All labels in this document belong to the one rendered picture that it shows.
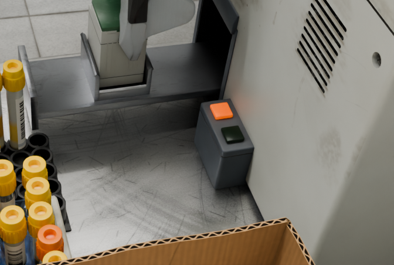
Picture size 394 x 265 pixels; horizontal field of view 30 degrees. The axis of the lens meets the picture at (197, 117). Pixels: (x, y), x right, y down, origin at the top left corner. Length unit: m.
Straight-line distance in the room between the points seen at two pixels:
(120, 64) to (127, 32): 0.05
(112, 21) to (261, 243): 0.24
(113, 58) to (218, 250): 0.24
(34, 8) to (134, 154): 1.60
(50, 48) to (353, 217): 1.64
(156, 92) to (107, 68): 0.06
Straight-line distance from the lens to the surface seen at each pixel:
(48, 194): 0.49
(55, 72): 0.67
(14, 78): 0.57
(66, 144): 0.66
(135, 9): 0.56
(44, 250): 0.46
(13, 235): 0.47
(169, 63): 0.69
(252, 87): 0.60
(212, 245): 0.44
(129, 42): 0.59
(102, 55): 0.62
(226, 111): 0.63
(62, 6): 2.24
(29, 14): 2.21
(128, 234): 0.60
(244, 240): 0.45
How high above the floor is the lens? 1.37
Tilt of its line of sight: 45 degrees down
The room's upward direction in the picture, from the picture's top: 11 degrees clockwise
